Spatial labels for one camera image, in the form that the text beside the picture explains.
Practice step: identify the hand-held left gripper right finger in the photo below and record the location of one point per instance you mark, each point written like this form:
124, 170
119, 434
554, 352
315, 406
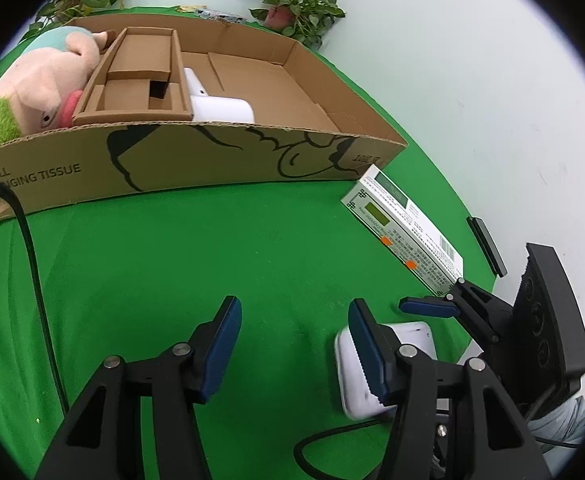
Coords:
367, 355

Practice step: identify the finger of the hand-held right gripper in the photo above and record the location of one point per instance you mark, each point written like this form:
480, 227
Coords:
430, 307
485, 246

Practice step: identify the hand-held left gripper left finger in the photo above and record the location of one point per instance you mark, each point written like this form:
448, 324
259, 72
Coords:
222, 345

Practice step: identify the white rounded plastic device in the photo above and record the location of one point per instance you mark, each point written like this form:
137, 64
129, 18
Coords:
412, 335

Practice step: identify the white and green carton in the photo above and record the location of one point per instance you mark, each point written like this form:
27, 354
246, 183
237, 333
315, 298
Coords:
397, 210

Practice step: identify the large cardboard box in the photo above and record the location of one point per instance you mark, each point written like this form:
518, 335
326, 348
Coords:
172, 160

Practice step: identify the white handheld plastic device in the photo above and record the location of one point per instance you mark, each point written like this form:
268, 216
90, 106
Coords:
222, 110

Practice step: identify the small long cardboard box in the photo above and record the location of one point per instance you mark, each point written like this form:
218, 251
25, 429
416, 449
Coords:
137, 55

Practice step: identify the pink plush pig toy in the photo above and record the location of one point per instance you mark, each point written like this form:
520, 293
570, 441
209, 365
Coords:
37, 85

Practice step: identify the person's right forearm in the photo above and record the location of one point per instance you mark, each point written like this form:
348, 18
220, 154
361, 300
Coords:
567, 420

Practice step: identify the small printed packet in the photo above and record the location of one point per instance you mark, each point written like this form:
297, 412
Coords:
222, 15

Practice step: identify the small yellow packet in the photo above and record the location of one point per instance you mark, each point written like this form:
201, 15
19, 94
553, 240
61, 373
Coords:
187, 8

